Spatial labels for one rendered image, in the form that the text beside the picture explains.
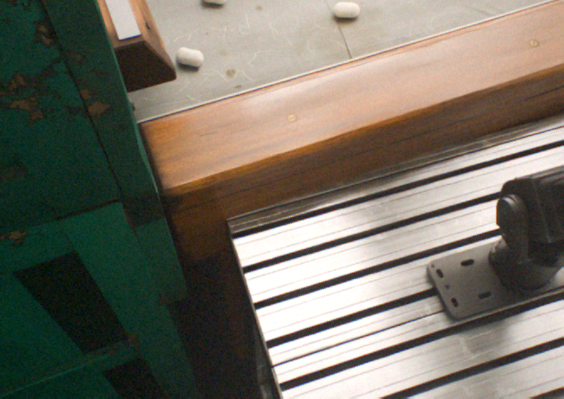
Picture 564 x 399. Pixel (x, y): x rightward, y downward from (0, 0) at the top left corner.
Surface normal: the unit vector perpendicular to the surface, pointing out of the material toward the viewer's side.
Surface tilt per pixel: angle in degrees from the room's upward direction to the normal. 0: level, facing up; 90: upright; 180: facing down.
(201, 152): 0
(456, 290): 0
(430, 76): 0
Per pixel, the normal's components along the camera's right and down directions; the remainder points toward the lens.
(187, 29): 0.01, -0.51
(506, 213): -0.95, 0.26
